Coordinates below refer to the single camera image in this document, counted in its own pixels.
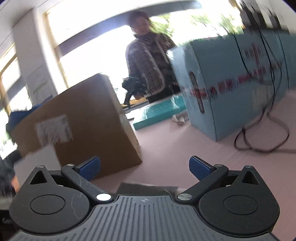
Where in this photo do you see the power strip with adapters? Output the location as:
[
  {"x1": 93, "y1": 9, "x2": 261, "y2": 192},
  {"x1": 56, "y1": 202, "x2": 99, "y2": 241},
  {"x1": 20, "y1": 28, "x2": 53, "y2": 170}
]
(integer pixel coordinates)
[{"x1": 239, "y1": 1, "x2": 282, "y2": 30}]

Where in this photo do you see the light blue printed box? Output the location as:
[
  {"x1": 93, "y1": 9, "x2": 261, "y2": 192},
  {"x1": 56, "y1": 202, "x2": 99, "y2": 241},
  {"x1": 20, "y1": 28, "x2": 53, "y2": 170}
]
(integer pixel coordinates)
[{"x1": 168, "y1": 31, "x2": 295, "y2": 141}]

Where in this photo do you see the blue cloth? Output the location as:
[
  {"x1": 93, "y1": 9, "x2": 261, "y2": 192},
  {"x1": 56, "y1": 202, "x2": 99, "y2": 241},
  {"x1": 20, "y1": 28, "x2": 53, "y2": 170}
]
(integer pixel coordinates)
[{"x1": 6, "y1": 104, "x2": 42, "y2": 135}]

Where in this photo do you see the teal flat box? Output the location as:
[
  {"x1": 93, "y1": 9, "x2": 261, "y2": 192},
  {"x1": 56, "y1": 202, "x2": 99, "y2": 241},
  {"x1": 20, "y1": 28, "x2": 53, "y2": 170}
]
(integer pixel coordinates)
[{"x1": 130, "y1": 94, "x2": 186, "y2": 131}]

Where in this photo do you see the large brown cardboard box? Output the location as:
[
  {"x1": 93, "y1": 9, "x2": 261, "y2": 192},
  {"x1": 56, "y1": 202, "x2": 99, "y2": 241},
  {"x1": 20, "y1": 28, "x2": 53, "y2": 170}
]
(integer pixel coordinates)
[{"x1": 11, "y1": 74, "x2": 142, "y2": 176}]

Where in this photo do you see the person's handheld black gripper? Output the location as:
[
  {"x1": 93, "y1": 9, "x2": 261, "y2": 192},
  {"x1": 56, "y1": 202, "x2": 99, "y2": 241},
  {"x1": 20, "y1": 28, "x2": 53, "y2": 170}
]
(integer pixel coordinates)
[{"x1": 122, "y1": 77, "x2": 147, "y2": 108}]

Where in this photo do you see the crumpled white paper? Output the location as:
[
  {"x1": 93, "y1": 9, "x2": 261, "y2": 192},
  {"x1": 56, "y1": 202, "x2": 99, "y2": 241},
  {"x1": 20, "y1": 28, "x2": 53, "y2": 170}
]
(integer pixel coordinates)
[{"x1": 171, "y1": 112, "x2": 189, "y2": 126}]

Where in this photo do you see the person in plaid jacket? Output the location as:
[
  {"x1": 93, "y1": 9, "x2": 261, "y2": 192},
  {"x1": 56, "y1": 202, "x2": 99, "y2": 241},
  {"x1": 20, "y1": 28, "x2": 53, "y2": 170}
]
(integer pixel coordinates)
[{"x1": 125, "y1": 11, "x2": 181, "y2": 103}]

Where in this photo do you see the grey cloth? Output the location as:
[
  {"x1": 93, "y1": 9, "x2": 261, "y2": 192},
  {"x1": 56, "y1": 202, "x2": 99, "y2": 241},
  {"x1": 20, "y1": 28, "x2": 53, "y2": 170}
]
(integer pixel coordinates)
[{"x1": 116, "y1": 182, "x2": 178, "y2": 196}]

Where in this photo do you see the white corrugated plastic bin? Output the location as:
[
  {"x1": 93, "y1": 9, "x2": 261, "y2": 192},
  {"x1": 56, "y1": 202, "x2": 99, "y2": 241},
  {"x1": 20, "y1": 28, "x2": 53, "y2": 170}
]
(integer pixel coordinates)
[{"x1": 15, "y1": 145, "x2": 61, "y2": 186}]

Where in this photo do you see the black cable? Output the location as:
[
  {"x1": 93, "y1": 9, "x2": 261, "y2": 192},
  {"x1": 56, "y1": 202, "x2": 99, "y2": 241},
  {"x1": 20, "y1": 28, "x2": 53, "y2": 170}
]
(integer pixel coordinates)
[{"x1": 234, "y1": 4, "x2": 291, "y2": 153}]

